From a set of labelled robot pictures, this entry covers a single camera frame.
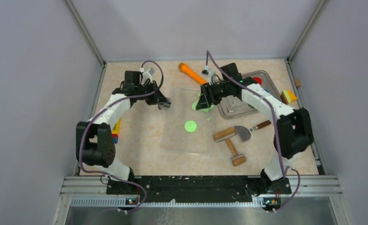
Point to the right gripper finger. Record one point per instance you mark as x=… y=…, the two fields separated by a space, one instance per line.
x=211 y=100
x=203 y=100

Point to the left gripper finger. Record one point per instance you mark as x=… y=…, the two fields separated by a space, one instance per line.
x=155 y=100
x=158 y=93

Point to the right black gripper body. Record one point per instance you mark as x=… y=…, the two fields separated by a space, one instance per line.
x=217 y=92

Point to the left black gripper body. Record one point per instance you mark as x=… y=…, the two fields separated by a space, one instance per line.
x=146 y=89

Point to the green dough lump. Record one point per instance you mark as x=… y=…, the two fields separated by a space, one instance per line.
x=204 y=110

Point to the clear plastic tray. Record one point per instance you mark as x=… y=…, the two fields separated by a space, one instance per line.
x=175 y=139

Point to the metal scraper wooden handle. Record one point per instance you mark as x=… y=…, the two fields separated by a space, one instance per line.
x=245 y=133

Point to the wooden double-ended roller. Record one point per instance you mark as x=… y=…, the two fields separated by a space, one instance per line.
x=225 y=135

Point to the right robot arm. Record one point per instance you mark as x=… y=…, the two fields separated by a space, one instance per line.
x=292 y=127

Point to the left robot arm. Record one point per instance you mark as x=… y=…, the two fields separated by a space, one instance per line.
x=95 y=139

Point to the red dough disc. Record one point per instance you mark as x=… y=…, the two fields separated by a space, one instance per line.
x=258 y=80

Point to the stainless steel tray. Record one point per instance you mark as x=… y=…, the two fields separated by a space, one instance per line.
x=231 y=107

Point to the round cut green wrapper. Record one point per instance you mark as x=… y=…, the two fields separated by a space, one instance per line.
x=190 y=126

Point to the orange plastic rolling pin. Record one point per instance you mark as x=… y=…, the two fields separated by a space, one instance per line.
x=184 y=68

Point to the yellow red blue toy brick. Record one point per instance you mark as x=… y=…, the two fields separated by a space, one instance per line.
x=115 y=131

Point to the orange yellow foam block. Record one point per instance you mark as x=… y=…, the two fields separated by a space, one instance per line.
x=288 y=97

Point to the small wooden block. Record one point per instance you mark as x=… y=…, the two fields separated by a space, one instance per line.
x=297 y=82

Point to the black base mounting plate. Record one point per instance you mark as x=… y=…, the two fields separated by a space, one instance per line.
x=198 y=189

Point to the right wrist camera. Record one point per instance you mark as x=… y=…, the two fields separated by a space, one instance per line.
x=209 y=73

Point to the aluminium frame rail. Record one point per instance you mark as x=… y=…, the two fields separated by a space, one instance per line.
x=314 y=200

